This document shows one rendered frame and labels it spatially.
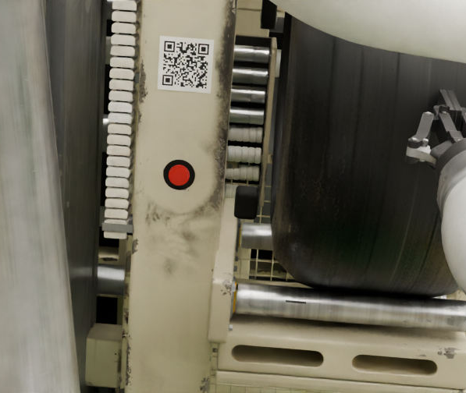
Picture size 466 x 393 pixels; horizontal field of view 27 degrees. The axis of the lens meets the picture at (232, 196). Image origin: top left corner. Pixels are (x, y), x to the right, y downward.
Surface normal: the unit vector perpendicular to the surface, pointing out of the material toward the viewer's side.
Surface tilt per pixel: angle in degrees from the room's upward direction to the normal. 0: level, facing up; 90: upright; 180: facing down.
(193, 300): 90
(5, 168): 87
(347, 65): 74
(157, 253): 90
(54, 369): 85
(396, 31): 121
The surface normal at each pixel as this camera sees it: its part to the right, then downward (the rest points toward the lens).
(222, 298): -0.04, 0.29
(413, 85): -0.01, 0.06
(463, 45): 0.19, 0.74
